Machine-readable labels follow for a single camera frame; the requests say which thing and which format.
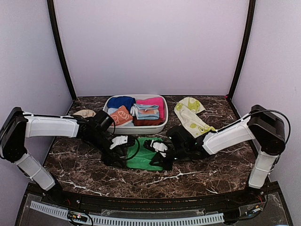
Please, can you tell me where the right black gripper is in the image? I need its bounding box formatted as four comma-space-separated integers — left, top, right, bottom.
150, 145, 188, 171

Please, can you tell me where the cream yellow-green patterned towel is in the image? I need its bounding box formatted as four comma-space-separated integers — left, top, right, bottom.
174, 97, 215, 138

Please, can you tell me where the green microfiber towel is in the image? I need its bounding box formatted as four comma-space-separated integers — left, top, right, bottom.
127, 137, 163, 171

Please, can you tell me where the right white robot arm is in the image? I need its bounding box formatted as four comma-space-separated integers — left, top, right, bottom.
143, 105, 291, 204

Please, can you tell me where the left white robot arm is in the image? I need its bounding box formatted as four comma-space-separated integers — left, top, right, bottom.
0, 107, 126, 205

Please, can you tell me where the light blue towel underneath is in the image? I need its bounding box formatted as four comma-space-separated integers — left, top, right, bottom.
107, 108, 118, 115

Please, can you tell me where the orange cartoon rolled towel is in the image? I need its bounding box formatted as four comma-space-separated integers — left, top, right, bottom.
110, 105, 133, 127

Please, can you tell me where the white plastic basin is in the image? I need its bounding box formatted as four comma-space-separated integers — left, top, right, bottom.
100, 94, 169, 135

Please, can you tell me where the blue rolled towel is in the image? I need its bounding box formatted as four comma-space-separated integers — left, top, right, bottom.
107, 96, 136, 111

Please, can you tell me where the dark red rolled towel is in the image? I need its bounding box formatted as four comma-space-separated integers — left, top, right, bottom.
133, 117, 164, 126

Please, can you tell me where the pink rolled towel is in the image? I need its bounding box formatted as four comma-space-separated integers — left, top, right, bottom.
136, 97, 165, 119

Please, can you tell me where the light blue striped towel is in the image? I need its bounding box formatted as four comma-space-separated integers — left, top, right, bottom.
130, 104, 159, 120

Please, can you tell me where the small circuit board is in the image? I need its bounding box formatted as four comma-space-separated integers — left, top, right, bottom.
67, 211, 88, 223

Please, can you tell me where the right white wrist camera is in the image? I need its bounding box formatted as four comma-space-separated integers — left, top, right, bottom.
150, 140, 168, 157

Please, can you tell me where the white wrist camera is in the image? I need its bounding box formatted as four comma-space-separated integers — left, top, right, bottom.
110, 136, 128, 150
150, 140, 168, 157

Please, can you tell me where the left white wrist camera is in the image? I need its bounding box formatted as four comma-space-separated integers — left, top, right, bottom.
110, 136, 128, 150

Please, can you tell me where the white slotted cable duct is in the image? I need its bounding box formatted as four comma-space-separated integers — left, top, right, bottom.
30, 201, 224, 226

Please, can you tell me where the right black frame post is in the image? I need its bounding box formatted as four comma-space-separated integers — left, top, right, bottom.
227, 0, 256, 102

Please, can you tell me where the black frame post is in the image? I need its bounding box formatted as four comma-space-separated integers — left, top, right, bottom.
227, 0, 256, 102
47, 0, 77, 101

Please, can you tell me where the left black frame post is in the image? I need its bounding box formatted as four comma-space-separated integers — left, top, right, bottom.
47, 0, 77, 101

